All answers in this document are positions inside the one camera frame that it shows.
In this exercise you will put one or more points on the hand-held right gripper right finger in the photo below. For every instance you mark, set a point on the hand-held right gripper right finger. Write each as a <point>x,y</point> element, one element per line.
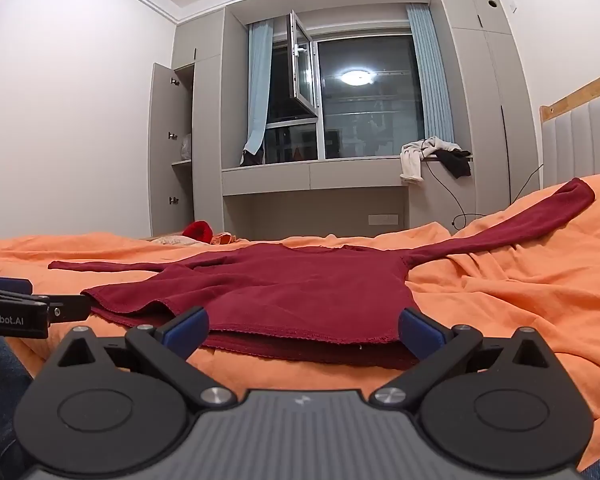
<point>420,332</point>

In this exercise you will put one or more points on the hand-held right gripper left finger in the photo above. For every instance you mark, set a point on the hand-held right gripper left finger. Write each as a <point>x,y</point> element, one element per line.
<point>187,329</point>

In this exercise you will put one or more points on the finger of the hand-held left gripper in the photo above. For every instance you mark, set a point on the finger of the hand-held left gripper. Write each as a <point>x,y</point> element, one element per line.
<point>70,307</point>
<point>7,285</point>

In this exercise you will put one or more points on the dark red sweater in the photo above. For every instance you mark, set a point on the dark red sweater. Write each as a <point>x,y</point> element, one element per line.
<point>305,290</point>

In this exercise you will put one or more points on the orange bedsheet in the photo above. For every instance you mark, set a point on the orange bedsheet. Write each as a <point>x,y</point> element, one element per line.
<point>505,310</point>

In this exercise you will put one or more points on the person's jeans leg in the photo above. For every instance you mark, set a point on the person's jeans leg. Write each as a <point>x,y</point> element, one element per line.
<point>0,400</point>

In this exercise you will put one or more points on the red and white pillow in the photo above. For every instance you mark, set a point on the red and white pillow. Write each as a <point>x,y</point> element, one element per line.
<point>172,240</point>

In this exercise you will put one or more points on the small orange cloth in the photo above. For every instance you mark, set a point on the small orange cloth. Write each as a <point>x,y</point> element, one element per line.
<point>224,238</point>

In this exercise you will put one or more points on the red plush item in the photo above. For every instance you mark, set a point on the red plush item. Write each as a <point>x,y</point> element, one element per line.
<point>199,231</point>

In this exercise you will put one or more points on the white garment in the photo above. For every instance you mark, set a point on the white garment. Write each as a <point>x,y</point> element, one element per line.
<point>411,160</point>

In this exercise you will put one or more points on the black garment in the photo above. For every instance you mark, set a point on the black garment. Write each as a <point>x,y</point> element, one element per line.
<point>457,162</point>

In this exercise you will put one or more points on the grey window desk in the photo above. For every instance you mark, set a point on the grey window desk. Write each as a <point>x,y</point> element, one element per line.
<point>280,175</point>

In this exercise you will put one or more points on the grey wardrobe with open door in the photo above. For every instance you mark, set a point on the grey wardrobe with open door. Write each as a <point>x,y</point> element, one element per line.
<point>161,150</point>

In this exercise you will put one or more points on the black bag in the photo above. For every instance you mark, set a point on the black bag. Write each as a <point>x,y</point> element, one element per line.
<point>252,158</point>

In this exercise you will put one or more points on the clear plastic bag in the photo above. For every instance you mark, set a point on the clear plastic bag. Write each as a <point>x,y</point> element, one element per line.
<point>186,146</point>

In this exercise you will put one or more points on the grey built-in wardrobe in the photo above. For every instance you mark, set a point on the grey built-in wardrobe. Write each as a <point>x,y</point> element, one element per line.
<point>485,110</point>

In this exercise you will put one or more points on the large glass window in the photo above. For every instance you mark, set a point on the large glass window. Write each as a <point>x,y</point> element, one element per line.
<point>370,105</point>

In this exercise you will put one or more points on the light blue curtain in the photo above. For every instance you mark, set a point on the light blue curtain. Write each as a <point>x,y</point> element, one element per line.
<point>432,75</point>
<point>257,90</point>

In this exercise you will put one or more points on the grey padded headboard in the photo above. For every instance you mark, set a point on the grey padded headboard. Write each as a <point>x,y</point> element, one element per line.
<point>585,135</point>

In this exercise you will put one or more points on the open window sash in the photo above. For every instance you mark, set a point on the open window sash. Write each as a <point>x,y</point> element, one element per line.
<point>302,65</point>

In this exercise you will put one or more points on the white wall socket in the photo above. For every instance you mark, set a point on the white wall socket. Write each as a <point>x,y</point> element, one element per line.
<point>383,219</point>

